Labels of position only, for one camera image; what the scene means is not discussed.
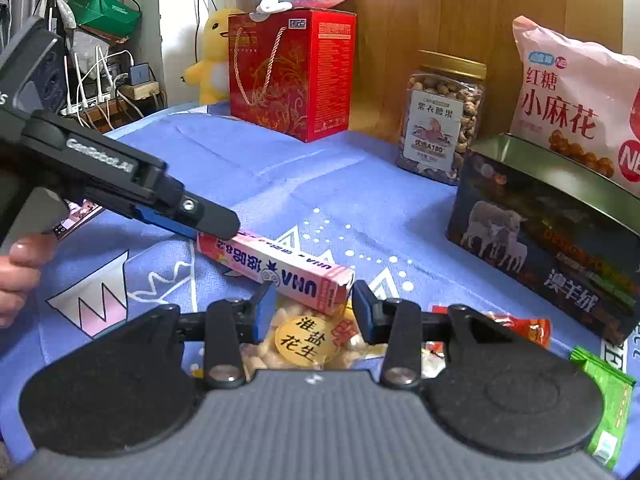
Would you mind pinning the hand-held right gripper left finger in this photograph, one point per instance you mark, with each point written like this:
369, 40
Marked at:
262, 310

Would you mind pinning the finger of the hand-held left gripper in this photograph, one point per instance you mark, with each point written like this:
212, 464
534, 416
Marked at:
200, 217

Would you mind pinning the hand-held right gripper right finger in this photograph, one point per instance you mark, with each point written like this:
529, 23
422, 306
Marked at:
362, 315

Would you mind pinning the pink candy box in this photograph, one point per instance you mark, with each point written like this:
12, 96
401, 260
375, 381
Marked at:
300, 275

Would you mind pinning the clear yellow peanut packet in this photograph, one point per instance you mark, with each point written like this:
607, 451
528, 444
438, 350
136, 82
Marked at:
305, 345

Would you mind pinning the red snack packet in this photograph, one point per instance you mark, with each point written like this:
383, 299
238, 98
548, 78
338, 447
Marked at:
525, 332

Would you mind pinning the dark tin box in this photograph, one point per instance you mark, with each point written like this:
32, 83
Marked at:
525, 240

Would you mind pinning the bright green snack packet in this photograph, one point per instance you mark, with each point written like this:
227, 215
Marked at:
610, 410

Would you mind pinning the person's left hand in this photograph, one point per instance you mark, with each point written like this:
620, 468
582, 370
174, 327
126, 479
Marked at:
20, 280

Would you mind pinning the white power strip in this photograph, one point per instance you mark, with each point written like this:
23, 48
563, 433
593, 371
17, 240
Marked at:
85, 107

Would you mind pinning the smartphone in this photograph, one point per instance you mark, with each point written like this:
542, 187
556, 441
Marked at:
82, 215

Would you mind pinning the beige power strip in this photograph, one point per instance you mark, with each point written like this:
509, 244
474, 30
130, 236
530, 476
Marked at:
140, 91

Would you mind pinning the grey charger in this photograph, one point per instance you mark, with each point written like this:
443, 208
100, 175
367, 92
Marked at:
141, 74

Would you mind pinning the blue printed tablecloth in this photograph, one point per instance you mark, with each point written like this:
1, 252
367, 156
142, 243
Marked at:
325, 175

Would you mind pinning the green bag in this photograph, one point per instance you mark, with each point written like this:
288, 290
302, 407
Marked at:
105, 10

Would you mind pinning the red gift box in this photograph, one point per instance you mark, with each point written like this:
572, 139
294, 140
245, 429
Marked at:
300, 85

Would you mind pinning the yellow plush duck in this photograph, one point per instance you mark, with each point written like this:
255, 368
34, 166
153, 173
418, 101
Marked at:
215, 35

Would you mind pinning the cashew nut jar gold lid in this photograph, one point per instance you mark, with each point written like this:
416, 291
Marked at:
440, 130

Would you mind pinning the pink snack bag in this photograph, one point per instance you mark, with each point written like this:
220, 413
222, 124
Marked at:
565, 110

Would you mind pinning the wood grain board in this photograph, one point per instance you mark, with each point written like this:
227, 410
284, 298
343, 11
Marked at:
400, 10

